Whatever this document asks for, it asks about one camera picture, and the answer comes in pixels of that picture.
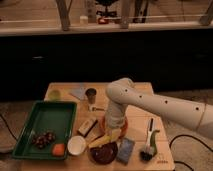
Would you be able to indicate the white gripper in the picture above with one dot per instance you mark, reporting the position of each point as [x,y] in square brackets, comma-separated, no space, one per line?
[115,118]

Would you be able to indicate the yellow banana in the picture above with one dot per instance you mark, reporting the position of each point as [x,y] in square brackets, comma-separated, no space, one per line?
[101,141]

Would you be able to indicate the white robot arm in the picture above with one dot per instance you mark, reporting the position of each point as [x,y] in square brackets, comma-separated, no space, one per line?
[195,116]

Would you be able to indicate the purple bowl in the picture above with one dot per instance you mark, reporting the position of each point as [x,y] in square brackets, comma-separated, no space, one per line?
[105,154]

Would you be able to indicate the orange plate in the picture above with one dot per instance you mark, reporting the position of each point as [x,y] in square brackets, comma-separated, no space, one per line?
[123,128]

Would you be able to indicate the blue sponge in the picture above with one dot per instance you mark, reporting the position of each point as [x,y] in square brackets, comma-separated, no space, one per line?
[125,150]

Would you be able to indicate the wooden block eraser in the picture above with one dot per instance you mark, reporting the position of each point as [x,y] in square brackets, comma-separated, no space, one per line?
[86,126]

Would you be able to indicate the small white spoon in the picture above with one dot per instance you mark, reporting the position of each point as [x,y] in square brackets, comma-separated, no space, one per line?
[93,108]

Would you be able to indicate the dark metal cup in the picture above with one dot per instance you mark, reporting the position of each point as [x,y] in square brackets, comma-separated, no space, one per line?
[91,95]

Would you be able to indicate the grey cloth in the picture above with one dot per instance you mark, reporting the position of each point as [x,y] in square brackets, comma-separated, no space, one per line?
[78,92]

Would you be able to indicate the orange fruit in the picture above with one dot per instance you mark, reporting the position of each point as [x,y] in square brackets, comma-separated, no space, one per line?
[58,149]

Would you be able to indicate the green plastic tray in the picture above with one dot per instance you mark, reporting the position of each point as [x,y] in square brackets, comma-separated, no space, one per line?
[46,116]

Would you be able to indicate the dark grape bunch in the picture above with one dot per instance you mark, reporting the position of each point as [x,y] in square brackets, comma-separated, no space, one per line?
[41,141]

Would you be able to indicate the green handled dish brush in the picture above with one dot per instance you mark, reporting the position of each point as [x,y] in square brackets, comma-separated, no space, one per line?
[149,150]

